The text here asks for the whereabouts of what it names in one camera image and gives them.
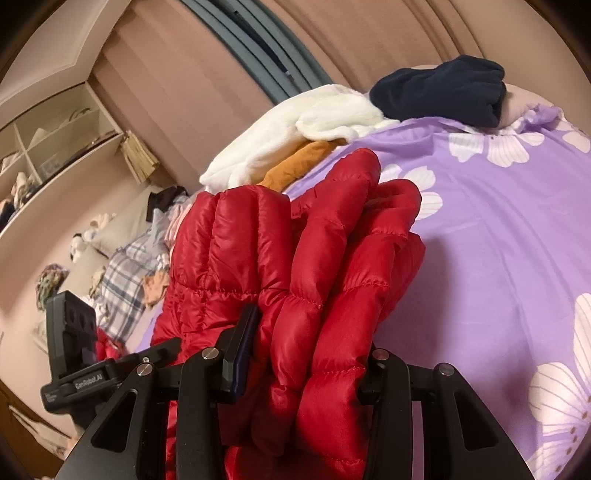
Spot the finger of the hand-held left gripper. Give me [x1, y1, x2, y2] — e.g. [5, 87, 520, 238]
[111, 337, 183, 385]

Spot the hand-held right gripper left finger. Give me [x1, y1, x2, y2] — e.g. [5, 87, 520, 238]
[58, 304, 260, 480]

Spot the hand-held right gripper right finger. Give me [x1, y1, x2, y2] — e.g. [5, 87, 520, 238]
[358, 348, 520, 480]

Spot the red puffer jacket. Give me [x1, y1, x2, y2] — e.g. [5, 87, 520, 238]
[95, 148, 426, 480]

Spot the multicoloured cloth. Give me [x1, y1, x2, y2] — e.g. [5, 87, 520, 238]
[36, 263, 70, 306]

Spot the tan cloth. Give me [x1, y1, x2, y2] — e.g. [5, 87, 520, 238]
[143, 270, 171, 309]

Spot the plaid pillow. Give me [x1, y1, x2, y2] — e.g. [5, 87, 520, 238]
[95, 226, 171, 340]

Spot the white plush toy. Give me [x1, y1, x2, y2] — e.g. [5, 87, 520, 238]
[69, 212, 116, 264]

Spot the beige pillow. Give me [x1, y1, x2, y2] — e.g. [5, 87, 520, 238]
[92, 191, 155, 259]

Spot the pink garment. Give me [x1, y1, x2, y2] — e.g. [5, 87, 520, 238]
[164, 205, 197, 250]

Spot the black garment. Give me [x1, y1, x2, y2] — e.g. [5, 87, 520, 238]
[147, 186, 188, 221]

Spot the purple floral bedsheet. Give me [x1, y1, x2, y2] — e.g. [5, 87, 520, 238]
[139, 104, 591, 480]

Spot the woven straw bag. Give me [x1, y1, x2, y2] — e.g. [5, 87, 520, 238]
[120, 130, 160, 184]

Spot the orange garment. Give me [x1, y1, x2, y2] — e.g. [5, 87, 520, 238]
[257, 138, 347, 192]

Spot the white open shelf cabinet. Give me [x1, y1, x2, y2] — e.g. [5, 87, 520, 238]
[0, 80, 125, 236]

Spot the white fleece garment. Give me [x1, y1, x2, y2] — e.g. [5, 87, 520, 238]
[199, 84, 400, 190]

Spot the mauve curtain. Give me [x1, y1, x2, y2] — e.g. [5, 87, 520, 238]
[88, 0, 555, 185]

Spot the navy fleece garment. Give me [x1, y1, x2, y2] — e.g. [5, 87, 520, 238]
[369, 55, 507, 129]

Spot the mauve mattress sheet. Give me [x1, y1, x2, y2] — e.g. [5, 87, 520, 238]
[501, 85, 542, 126]

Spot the blue-grey curtain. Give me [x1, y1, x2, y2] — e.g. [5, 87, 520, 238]
[180, 0, 335, 104]

